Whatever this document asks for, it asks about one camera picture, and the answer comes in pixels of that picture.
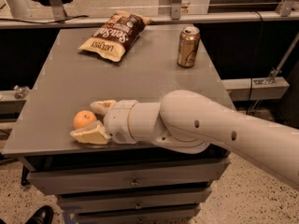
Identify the gold orange drink can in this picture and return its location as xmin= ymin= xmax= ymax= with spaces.
xmin=177 ymin=26 xmax=200 ymax=68

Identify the black shoe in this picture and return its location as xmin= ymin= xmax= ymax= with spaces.
xmin=25 ymin=205 xmax=53 ymax=224

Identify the brown sea salt chip bag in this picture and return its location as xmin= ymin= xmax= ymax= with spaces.
xmin=79 ymin=11 xmax=151 ymax=62

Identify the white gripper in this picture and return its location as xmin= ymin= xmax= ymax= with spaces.
xmin=70 ymin=100 xmax=137 ymax=145

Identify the orange fruit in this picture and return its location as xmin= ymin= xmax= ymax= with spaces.
xmin=73 ymin=110 xmax=97 ymax=129

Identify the metal bracket post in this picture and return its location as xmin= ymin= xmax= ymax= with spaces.
xmin=171 ymin=0 xmax=182 ymax=20

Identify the grey drawer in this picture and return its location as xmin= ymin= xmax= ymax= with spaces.
xmin=76 ymin=204 xmax=200 ymax=224
xmin=58 ymin=187 xmax=211 ymax=214
xmin=28 ymin=158 xmax=230 ymax=195

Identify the grey metal rail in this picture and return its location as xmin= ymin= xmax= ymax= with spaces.
xmin=0 ymin=11 xmax=299 ymax=29

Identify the grey drawer cabinet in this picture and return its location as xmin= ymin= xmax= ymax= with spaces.
xmin=1 ymin=23 xmax=249 ymax=224

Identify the top grey drawer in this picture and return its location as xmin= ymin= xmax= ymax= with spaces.
xmin=28 ymin=158 xmax=230 ymax=195

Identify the black cable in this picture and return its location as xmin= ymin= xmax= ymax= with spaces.
xmin=0 ymin=14 xmax=90 ymax=24

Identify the small shiny metal object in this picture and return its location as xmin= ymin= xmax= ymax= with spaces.
xmin=13 ymin=85 xmax=30 ymax=99

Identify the middle grey drawer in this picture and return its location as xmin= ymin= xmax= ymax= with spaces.
xmin=58 ymin=187 xmax=211 ymax=214

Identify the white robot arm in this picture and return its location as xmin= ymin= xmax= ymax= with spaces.
xmin=70 ymin=90 xmax=299 ymax=189

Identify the bottom grey drawer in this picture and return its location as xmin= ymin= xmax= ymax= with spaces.
xmin=76 ymin=204 xmax=200 ymax=224

